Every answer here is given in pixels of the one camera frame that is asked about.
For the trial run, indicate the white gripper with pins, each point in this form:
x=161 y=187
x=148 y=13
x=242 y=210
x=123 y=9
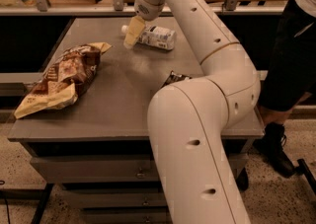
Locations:
x=147 y=9

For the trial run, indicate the blue plastic water bottle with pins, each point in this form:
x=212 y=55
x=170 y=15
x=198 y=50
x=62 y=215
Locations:
x=158 y=37

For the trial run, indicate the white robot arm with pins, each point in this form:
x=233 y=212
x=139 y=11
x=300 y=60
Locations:
x=185 y=119

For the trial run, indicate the brown chip bag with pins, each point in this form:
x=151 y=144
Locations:
x=68 y=78

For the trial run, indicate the black snack bar wrapper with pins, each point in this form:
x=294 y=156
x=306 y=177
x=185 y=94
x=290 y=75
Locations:
x=175 y=77

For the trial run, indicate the grey drawer cabinet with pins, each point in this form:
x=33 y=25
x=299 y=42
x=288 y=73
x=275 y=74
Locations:
x=99 y=149

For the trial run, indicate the person in black shorts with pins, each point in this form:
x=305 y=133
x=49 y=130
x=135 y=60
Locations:
x=291 y=79

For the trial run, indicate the black floor stand bar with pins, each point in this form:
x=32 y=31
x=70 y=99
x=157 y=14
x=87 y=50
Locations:
x=40 y=195

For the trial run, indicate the black frame leg right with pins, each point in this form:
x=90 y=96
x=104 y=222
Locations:
x=303 y=169

